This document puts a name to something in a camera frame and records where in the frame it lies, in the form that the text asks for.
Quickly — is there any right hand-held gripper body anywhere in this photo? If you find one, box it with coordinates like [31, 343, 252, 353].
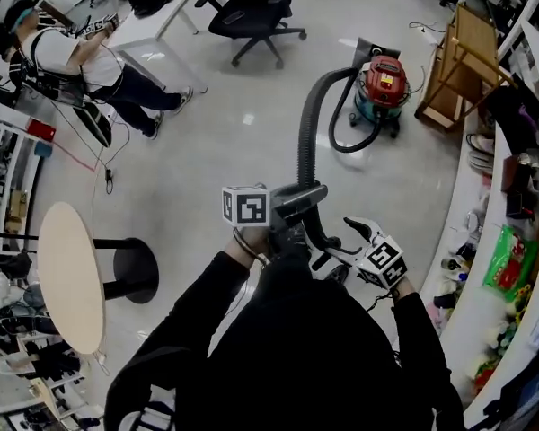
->
[356, 234, 408, 291]

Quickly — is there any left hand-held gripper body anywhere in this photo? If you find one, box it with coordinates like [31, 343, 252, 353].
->
[222, 185, 306, 242]

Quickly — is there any black vacuum hose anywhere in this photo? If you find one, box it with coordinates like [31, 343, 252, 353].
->
[296, 66, 387, 249]

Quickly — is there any person's left forearm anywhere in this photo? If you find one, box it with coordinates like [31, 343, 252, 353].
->
[152, 225, 270, 358]

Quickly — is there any person's right forearm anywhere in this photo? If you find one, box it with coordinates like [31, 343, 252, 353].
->
[388, 280, 450, 376]

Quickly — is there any red and teal vacuum cleaner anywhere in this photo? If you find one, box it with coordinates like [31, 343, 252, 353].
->
[349, 55, 412, 139]

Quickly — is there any white shelf unit with toys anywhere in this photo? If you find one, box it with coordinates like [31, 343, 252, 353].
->
[420, 0, 539, 431]

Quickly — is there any person's black clothed body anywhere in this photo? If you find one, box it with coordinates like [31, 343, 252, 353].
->
[174, 240, 414, 431]

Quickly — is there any green packet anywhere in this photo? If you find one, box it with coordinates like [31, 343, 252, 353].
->
[482, 224, 539, 291]

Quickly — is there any black floor nozzle head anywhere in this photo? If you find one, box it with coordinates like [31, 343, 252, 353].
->
[352, 37, 401, 69]

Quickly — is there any black mesh office chair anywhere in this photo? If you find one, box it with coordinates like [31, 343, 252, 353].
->
[193, 0, 307, 70]

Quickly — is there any round beige table black base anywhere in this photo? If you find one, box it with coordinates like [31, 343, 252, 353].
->
[36, 201, 160, 356]

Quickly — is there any black monitor blue screen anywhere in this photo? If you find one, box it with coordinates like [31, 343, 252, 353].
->
[480, 352, 539, 431]

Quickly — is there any white rectangular desk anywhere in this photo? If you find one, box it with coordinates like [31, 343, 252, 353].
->
[65, 0, 225, 94]

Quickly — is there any red box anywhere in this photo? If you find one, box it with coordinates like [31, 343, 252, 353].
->
[26, 118, 57, 143]

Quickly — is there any wooden rack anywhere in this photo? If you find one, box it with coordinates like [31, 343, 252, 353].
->
[413, 2, 517, 132]

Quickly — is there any white shelf unit with devices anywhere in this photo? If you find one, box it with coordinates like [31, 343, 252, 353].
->
[0, 114, 46, 259]

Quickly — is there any black adapter cable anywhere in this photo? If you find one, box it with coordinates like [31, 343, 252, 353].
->
[49, 96, 131, 196]

